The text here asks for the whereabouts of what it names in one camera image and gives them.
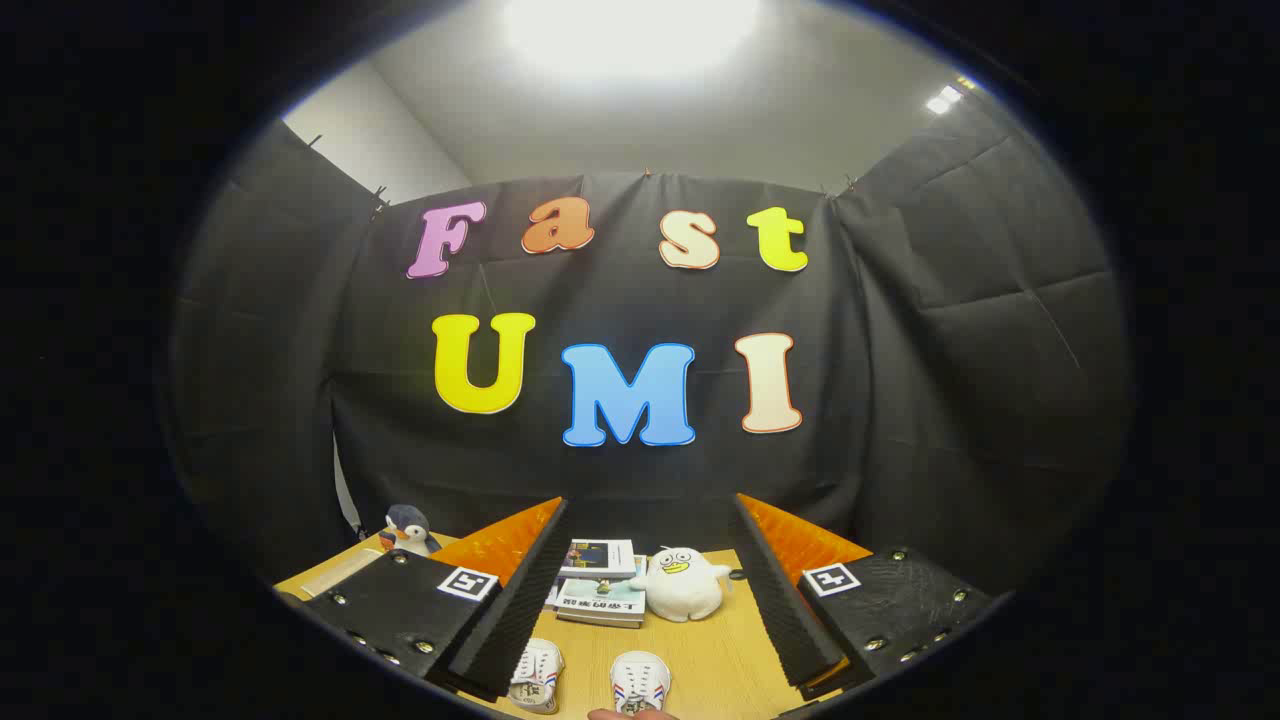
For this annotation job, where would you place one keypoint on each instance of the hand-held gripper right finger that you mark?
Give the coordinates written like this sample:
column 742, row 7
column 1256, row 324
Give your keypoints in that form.
column 780, row 600

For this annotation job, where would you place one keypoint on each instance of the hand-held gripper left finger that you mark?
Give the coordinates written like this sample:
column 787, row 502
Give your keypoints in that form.
column 520, row 600

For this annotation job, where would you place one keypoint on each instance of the white striped canvas shoe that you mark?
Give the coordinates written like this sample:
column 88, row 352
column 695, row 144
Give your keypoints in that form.
column 640, row 682
column 537, row 675

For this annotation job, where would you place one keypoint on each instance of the beige fabric storage box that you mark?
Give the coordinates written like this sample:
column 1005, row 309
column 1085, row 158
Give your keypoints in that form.
column 345, row 572

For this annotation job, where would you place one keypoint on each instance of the thick book pale blue cover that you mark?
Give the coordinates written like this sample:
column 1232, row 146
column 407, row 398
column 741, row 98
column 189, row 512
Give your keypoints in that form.
column 600, row 597

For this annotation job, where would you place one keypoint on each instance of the white book blue picture cover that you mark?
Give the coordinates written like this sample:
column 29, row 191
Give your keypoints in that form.
column 600, row 558

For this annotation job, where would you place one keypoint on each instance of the white duck plush toy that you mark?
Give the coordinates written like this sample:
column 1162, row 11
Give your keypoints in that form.
column 685, row 585

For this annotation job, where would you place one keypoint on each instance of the grey penguin plush toy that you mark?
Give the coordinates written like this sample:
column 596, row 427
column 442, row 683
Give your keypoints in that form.
column 408, row 528

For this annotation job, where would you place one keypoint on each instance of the large ceiling light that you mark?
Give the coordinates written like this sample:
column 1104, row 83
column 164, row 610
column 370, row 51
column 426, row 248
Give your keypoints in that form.
column 630, row 30

